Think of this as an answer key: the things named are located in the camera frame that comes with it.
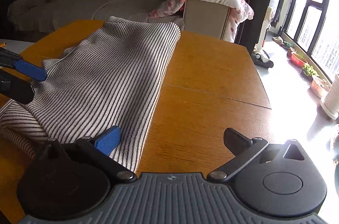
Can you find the striped grey white garment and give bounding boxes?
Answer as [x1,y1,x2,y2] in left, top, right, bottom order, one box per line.
[1,16,181,171]

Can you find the black white floor appliance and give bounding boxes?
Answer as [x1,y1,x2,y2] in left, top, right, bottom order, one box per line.
[251,50,274,69]

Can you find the brown rectangular planter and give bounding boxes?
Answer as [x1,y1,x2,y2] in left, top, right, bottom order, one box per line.
[310,75,331,99]

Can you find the white ribbed flower pot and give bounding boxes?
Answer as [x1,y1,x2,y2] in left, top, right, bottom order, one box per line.
[320,73,339,120]

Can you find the small green leafy plant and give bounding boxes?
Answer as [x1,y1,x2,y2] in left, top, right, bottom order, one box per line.
[302,63,318,81]

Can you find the red plant basin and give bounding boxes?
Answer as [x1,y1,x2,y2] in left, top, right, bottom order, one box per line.
[290,52,307,68]

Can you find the beige chair back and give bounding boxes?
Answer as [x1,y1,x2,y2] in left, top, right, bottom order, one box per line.
[183,0,230,40]

